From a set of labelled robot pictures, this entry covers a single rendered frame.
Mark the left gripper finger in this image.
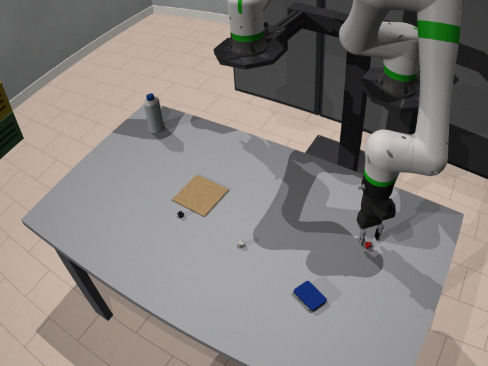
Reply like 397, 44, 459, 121
357, 222, 366, 246
374, 223, 384, 241

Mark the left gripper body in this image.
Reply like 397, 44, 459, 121
357, 174, 396, 229

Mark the grey bottle with blue cap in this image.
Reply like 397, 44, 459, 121
143, 93, 164, 134

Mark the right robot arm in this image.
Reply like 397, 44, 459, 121
227, 0, 272, 57

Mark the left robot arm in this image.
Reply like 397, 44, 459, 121
339, 0, 462, 187

